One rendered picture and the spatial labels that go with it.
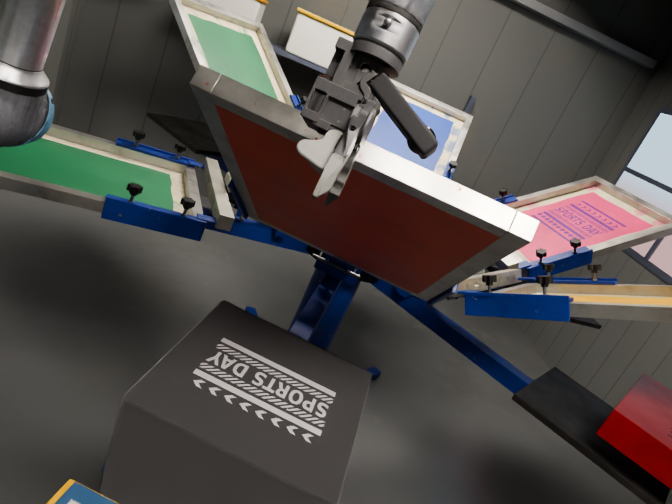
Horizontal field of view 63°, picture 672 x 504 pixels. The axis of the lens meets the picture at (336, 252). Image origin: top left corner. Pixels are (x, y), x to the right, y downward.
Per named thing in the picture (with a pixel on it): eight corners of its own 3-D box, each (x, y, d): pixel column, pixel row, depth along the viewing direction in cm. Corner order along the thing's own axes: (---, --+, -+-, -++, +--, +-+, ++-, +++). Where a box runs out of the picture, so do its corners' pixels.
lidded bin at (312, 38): (349, 75, 420) (365, 37, 410) (353, 81, 379) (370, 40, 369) (285, 47, 410) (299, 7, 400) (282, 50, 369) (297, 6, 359)
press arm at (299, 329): (248, 452, 114) (258, 431, 112) (223, 439, 114) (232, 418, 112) (350, 265, 230) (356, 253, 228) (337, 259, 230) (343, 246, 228)
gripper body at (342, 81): (305, 131, 74) (343, 49, 73) (362, 157, 73) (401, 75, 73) (297, 119, 66) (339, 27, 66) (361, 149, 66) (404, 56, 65)
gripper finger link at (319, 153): (277, 180, 63) (310, 130, 68) (323, 202, 63) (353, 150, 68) (280, 163, 61) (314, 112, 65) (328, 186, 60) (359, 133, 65)
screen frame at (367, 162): (531, 242, 82) (540, 221, 83) (188, 83, 85) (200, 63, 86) (426, 301, 159) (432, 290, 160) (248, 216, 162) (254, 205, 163)
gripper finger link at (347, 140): (326, 169, 66) (353, 124, 70) (339, 175, 66) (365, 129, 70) (333, 142, 62) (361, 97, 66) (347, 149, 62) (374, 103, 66)
